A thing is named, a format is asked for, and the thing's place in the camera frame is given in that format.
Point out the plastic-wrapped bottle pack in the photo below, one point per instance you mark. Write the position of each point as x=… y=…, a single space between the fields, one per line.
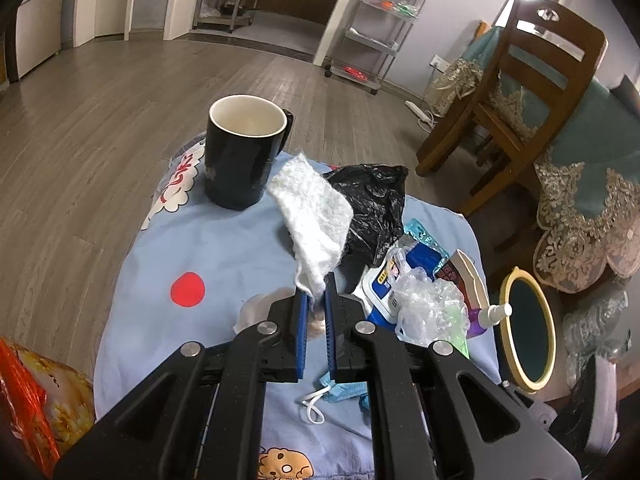
x=595 y=320

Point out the red and orange bag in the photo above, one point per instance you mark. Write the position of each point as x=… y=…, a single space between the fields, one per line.
x=30 y=400

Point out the white wall socket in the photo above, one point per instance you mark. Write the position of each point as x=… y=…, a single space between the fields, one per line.
x=439 y=62

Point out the blue printed blanket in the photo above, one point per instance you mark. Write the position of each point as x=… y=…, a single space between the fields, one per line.
x=210 y=240

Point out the teal blister pack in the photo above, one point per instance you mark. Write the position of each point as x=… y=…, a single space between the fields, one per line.
x=425 y=240

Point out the white cabinet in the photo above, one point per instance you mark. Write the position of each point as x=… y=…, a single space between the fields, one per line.
x=40 y=30

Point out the teal lace-edged tablecloth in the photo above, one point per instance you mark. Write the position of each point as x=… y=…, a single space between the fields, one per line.
x=590 y=135

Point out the wooden chair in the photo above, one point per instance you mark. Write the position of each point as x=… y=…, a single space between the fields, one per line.
x=545 y=90

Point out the blue face mask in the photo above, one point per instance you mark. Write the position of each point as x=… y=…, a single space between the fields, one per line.
x=340 y=391

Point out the white cloth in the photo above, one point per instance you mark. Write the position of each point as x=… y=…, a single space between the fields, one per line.
x=310 y=210

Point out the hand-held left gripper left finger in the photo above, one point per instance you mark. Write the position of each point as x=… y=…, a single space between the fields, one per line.
x=298 y=340

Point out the black plastic bag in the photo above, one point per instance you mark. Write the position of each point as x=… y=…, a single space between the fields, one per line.
x=375 y=200

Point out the black mug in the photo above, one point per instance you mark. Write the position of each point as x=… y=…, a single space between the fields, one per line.
x=235 y=170

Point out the teal bin with yellow rim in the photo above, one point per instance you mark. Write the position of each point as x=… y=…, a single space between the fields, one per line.
x=530 y=330

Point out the red snack packet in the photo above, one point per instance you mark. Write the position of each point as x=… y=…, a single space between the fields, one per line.
x=460 y=275

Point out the purple spray bottle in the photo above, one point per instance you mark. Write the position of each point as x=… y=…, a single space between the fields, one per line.
x=492 y=314

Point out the grey wheeled shelf rack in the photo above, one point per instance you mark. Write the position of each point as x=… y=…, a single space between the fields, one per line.
x=372 y=45

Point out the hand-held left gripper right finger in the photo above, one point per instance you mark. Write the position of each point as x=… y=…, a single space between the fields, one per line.
x=330 y=335

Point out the white power strip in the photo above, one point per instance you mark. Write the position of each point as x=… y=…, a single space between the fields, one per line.
x=417 y=110

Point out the white and blue packet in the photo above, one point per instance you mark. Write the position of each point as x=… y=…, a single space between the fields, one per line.
x=380 y=285

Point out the crumpled clear plastic bag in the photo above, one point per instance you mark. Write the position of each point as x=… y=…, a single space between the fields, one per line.
x=425 y=305

